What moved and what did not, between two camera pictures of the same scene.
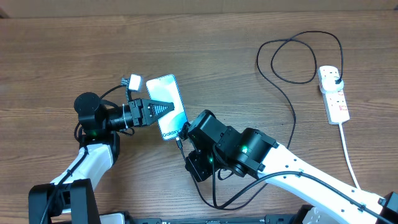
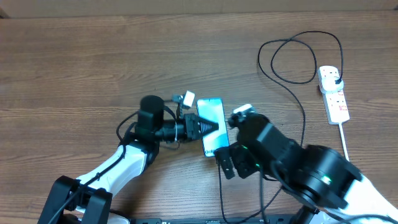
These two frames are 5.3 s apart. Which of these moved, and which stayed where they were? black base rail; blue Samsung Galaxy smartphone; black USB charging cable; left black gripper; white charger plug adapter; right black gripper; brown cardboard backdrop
Moved: blue Samsung Galaxy smartphone; right black gripper; black USB charging cable; left black gripper
Stayed: white charger plug adapter; black base rail; brown cardboard backdrop
